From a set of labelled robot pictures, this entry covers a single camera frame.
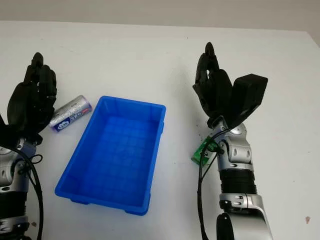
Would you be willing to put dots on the small brown scrap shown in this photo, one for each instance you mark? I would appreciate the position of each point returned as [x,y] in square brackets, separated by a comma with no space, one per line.
[32,223]

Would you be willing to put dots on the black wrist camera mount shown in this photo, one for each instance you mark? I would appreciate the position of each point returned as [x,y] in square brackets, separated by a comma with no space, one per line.
[8,131]
[250,95]

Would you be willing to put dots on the green white long box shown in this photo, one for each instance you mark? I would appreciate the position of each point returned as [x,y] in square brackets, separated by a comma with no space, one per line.
[200,153]

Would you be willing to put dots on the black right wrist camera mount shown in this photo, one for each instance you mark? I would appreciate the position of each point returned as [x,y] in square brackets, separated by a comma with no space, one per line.
[250,95]

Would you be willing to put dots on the blue plastic tray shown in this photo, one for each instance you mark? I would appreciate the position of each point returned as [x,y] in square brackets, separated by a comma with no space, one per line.
[112,162]

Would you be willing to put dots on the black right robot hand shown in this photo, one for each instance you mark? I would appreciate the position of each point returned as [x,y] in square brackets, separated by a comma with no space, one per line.
[212,87]

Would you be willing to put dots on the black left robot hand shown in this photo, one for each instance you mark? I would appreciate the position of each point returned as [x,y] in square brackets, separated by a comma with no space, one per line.
[30,105]

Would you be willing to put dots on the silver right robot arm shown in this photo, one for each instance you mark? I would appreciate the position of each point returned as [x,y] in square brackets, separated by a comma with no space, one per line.
[237,153]

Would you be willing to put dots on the silver purple roll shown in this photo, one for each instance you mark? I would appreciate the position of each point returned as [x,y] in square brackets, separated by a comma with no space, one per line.
[72,112]

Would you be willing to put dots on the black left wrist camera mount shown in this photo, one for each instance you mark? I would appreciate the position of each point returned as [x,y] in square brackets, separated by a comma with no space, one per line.
[8,131]

